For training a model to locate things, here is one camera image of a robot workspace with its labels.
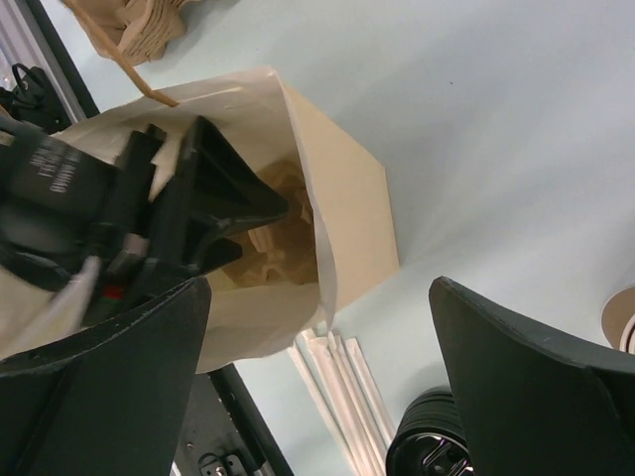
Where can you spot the brown paper bag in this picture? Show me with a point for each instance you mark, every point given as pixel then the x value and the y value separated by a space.
pixel 266 121

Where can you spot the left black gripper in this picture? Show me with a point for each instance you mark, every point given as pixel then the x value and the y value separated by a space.
pixel 142 239

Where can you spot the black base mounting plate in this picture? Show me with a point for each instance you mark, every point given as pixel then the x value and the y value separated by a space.
pixel 50 198

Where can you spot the white wrapped straws bundle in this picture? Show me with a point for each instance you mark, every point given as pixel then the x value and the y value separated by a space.
pixel 347 398

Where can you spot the brown pulp cup carrier stack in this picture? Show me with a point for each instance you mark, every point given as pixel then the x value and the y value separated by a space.
pixel 139 29

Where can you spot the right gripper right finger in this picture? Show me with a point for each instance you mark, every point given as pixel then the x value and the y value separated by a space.
pixel 533 400

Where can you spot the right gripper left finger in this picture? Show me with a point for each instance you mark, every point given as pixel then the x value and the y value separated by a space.
pixel 109 400

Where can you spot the stack of black lids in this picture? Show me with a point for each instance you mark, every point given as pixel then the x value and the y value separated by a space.
pixel 429 440

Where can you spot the single brown pulp cup carrier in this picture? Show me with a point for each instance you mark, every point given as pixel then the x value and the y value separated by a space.
pixel 285 250

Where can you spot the stack of paper cups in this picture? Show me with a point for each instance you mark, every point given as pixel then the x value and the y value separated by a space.
pixel 617 320

